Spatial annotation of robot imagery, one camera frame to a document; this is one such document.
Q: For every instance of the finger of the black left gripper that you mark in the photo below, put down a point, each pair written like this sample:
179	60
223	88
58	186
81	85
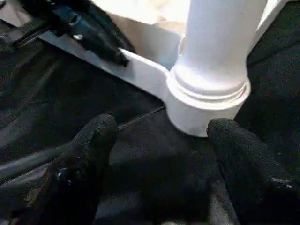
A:
93	40
112	28

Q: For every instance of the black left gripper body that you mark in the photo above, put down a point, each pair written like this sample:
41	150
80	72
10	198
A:
33	18

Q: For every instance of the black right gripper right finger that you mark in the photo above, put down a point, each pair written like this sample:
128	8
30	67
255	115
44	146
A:
262	183

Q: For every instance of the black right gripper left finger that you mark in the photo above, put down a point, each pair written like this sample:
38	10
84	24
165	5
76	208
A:
65	183

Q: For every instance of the white plastic table top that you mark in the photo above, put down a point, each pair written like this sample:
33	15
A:
150	70

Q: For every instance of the white plastic table leg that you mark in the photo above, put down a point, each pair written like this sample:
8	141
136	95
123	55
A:
215	47

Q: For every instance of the black work mat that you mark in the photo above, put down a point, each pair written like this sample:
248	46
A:
154	159

